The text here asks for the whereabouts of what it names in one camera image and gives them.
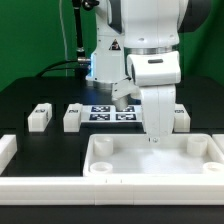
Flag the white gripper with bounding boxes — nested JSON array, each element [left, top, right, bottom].
[[111, 51, 181, 140]]

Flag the fiducial marker plate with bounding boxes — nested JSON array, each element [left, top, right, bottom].
[[81, 105, 142, 123]]

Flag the white desk top tray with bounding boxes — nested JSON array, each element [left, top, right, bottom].
[[83, 134, 224, 176]]

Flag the white left fence block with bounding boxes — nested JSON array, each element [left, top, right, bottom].
[[0, 135, 17, 175]]

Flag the white front fence bar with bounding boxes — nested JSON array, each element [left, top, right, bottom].
[[0, 175, 224, 205]]

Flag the black cable bundle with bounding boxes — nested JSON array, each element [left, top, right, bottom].
[[35, 59, 92, 78]]

